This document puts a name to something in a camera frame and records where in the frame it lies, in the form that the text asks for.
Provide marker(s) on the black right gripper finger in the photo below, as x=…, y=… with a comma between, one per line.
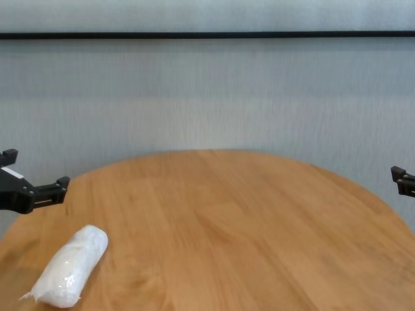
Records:
x=405, y=184

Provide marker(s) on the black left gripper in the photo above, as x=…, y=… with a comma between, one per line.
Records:
x=14, y=194

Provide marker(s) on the white plastic-wrapped sandbag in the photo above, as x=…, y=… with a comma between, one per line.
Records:
x=71, y=265

